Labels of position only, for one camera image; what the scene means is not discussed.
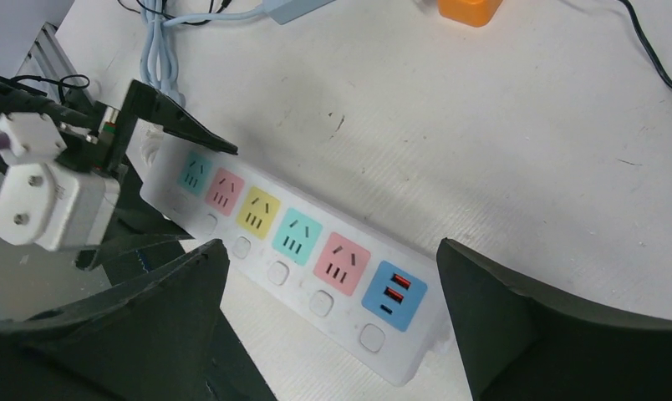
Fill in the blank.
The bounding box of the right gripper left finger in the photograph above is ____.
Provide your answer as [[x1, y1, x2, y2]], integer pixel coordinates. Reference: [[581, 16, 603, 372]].
[[0, 240, 274, 400]]

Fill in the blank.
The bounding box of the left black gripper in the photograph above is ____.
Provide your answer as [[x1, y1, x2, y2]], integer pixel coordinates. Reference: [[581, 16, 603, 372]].
[[0, 74, 238, 271]]

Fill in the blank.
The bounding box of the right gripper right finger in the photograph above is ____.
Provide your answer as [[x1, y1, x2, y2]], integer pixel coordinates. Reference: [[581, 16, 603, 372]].
[[436, 238, 672, 400]]

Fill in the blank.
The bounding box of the white multicolour power strip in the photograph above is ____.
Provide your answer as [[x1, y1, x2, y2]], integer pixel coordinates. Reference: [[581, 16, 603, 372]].
[[140, 135, 455, 386]]

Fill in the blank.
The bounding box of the orange power strip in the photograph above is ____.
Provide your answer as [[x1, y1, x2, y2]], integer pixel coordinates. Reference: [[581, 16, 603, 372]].
[[436, 0, 503, 28]]

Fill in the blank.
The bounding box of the light blue power strip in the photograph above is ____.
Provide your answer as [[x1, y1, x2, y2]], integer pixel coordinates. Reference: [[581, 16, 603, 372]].
[[140, 0, 331, 105]]

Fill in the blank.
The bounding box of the black thin cable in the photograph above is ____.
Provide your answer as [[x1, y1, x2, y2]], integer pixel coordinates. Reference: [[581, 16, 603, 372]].
[[618, 0, 672, 102]]

